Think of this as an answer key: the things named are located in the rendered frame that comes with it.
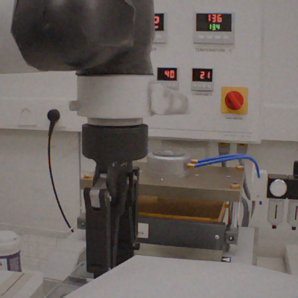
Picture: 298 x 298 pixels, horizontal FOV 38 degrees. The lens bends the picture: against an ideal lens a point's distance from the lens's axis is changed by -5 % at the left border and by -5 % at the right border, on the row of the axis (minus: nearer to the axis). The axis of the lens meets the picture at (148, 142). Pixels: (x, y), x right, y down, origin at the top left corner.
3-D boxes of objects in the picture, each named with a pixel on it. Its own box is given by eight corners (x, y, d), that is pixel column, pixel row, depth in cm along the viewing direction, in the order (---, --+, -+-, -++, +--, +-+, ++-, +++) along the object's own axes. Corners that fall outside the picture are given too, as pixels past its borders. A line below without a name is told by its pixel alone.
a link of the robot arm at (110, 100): (63, 74, 47) (62, 125, 48) (180, 76, 44) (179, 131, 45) (103, 74, 59) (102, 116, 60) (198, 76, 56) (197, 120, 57)
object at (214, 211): (127, 203, 94) (127, 159, 92) (233, 212, 89) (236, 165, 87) (98, 230, 77) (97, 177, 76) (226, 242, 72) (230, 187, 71)
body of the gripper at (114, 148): (96, 118, 56) (96, 190, 57) (69, 124, 48) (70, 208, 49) (156, 120, 54) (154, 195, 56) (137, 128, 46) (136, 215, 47)
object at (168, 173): (122, 194, 101) (122, 136, 99) (261, 204, 94) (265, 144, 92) (80, 228, 78) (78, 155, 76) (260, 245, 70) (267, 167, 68)
